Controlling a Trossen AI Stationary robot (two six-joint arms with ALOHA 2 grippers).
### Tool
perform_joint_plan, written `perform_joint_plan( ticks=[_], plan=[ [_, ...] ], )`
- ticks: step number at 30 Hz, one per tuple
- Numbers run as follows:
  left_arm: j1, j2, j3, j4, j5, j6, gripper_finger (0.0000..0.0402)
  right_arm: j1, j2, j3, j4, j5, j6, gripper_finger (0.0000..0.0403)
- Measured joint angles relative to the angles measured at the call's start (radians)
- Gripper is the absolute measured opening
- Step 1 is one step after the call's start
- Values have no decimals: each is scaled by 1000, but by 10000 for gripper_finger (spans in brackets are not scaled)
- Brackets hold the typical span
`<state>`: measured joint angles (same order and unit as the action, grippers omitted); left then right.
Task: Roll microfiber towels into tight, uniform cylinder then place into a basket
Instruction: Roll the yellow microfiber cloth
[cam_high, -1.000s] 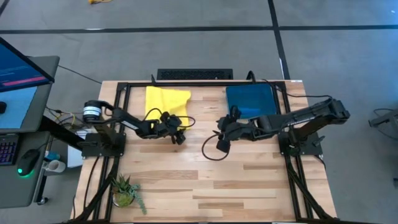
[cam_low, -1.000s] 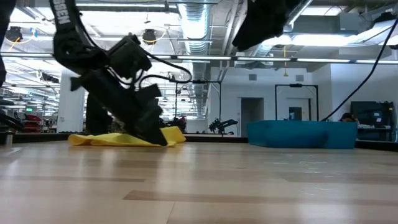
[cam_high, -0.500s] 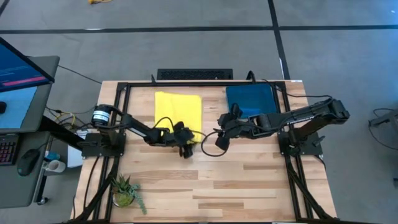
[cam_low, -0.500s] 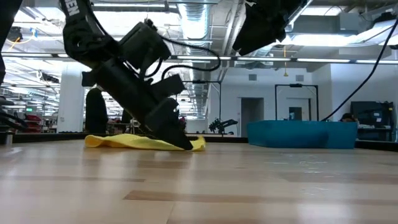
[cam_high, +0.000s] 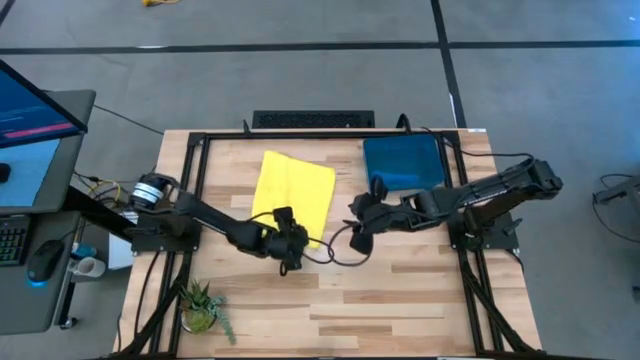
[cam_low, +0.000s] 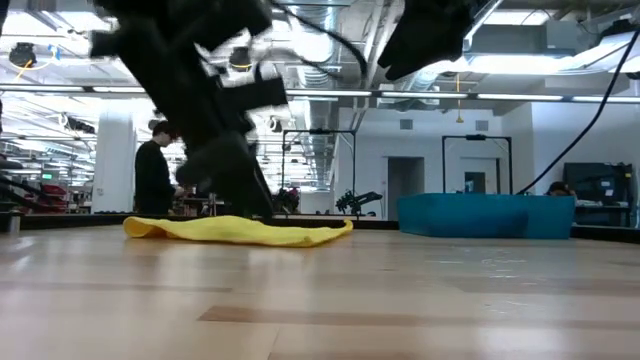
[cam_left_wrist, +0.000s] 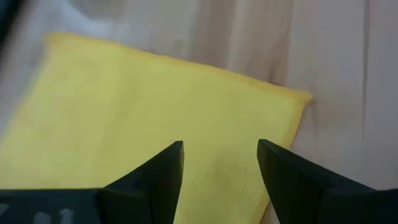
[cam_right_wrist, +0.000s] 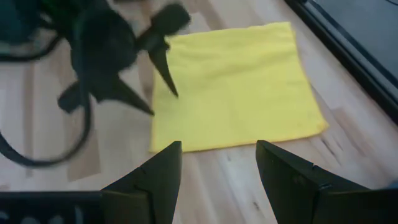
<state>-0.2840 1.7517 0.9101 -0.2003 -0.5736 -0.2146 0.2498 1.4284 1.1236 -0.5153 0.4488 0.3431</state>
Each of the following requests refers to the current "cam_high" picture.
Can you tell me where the teal plastic basket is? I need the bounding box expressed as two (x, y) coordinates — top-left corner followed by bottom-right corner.
(362, 132), (447, 193)

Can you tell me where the grey computer desk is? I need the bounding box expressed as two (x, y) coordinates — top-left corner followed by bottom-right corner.
(0, 89), (98, 335)

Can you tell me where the black floor stand base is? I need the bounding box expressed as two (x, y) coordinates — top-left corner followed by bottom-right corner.
(592, 173), (640, 207)

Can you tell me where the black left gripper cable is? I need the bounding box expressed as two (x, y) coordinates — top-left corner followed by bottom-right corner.
(248, 210), (337, 267)

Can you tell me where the white box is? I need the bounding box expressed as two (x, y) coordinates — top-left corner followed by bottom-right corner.
(108, 232), (135, 271)

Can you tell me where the backlit black keyboard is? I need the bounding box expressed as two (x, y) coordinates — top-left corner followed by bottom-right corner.
(0, 214), (32, 267)

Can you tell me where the black floor cable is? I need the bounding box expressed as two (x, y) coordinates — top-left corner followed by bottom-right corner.
(92, 103), (166, 136)

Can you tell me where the black desk base bar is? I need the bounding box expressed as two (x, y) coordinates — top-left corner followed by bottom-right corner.
(62, 184), (137, 242)

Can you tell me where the yellow cable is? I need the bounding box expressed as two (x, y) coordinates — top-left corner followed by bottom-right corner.
(85, 178), (124, 209)

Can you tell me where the black computer mouse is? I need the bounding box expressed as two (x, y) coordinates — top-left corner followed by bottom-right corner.
(25, 238), (65, 288)

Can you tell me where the yellow microfiber towel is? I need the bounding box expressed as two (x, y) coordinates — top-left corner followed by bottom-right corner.
(250, 149), (337, 250)

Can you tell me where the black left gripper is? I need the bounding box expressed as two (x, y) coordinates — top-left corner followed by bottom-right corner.
(260, 205), (311, 277)

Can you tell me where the black keyboard at table edge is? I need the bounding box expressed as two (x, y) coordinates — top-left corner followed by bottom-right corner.
(251, 109), (376, 130)

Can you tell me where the white mug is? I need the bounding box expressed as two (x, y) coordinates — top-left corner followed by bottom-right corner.
(69, 255), (108, 279)

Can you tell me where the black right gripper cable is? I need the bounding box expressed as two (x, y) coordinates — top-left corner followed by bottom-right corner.
(327, 223), (372, 269)

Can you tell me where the black metal table frame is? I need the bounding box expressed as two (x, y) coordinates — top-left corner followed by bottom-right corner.
(112, 113), (546, 360)

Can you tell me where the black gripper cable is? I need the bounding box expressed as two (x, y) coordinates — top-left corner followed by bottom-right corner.
(248, 210), (337, 267)
(327, 223), (372, 269)

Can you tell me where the small potted succulent plant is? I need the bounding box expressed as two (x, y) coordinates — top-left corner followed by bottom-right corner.
(178, 279), (237, 346)

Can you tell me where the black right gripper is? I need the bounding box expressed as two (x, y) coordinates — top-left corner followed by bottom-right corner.
(347, 175), (389, 256)

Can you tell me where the computer monitor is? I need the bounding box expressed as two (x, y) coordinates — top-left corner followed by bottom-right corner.
(0, 59), (89, 150)

